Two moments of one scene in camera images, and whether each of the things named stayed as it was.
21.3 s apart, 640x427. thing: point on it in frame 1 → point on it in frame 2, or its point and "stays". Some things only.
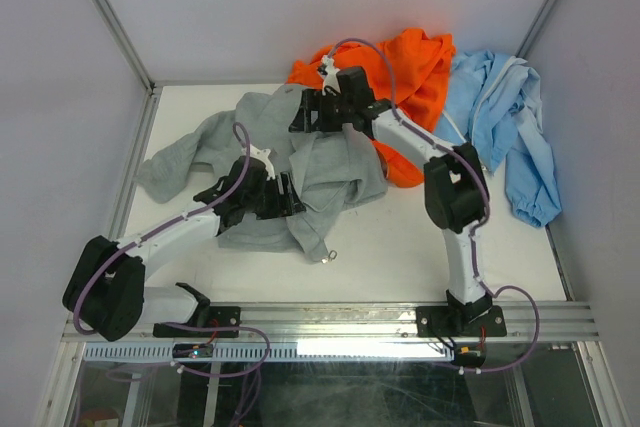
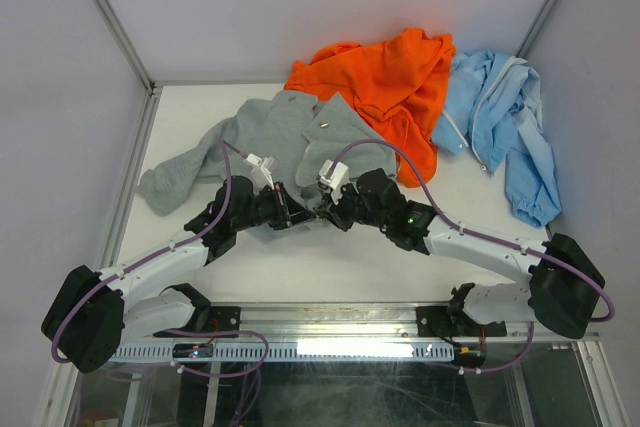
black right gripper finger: (311, 100) → (324, 211)
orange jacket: (409, 69) stays
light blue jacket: (494, 104) stays
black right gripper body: (334, 112) → (349, 209)
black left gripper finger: (289, 201) → (292, 213)
